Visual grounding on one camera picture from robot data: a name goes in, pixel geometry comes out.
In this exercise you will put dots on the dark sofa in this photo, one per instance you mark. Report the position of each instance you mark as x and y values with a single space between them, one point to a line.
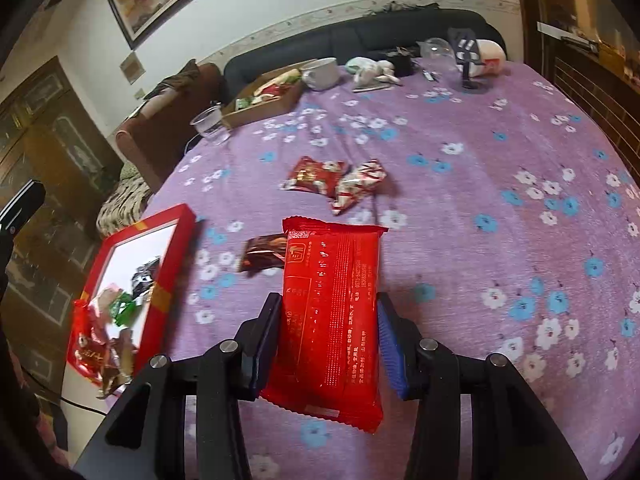
360 35

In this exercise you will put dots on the white mug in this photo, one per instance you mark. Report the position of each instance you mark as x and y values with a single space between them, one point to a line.
322 75

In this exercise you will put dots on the white bottle with red label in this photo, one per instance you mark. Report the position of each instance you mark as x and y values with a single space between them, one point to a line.
492 57

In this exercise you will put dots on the black phone stand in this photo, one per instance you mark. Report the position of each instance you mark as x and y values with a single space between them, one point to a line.
467 50

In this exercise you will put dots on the olive garment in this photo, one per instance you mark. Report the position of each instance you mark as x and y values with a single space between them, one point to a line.
177 77

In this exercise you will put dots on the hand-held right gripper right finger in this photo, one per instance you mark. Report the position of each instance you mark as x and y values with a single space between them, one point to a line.
392 350

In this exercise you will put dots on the small wall plaque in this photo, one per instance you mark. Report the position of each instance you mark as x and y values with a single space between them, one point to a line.
132 69

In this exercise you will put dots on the black pouch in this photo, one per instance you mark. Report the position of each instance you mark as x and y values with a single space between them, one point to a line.
400 62

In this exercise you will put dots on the clear glass jar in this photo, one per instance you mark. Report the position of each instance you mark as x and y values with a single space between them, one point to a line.
436 51

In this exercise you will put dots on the red gift box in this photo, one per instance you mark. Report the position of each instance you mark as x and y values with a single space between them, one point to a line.
172 255

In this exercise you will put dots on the red flower print candy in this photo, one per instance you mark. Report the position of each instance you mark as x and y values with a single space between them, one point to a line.
312 175

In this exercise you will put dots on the floral cushion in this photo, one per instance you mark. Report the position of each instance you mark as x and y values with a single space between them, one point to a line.
122 205

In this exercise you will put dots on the red white patterned candy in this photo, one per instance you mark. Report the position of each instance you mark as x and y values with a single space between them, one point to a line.
360 185

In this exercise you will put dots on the cardboard box of snacks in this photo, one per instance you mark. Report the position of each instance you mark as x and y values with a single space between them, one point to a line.
260 105

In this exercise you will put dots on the large red snack packet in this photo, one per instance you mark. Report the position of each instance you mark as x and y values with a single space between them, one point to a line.
330 320

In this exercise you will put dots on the green candy packet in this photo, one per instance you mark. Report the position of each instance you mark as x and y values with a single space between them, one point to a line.
125 310

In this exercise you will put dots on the small plain red snack packet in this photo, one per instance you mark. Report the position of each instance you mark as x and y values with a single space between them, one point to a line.
90 340

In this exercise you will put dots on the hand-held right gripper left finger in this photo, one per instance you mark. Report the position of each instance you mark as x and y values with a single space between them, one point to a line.
262 355

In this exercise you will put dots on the brown armchair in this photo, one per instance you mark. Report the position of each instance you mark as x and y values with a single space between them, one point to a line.
150 145

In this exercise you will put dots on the glass door wooden cabinet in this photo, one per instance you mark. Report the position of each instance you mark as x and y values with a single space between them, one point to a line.
55 150

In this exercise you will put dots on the dark wooden sideboard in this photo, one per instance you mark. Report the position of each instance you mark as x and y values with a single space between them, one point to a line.
590 60

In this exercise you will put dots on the clear plastic cup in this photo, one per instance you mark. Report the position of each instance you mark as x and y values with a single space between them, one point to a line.
210 125

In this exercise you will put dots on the white plush toy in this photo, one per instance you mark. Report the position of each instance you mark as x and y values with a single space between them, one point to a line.
370 70

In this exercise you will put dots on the purple floral tablecloth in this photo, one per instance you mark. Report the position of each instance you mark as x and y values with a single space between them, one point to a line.
475 170

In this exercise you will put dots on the small silver black gadget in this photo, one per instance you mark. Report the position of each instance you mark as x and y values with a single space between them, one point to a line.
430 76

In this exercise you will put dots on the thin notebook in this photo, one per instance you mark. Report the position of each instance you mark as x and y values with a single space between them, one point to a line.
372 88

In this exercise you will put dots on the black portrait snack packet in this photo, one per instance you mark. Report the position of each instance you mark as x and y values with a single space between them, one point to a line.
145 277

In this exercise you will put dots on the brown candy packet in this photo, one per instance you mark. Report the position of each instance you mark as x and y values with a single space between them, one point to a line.
265 255

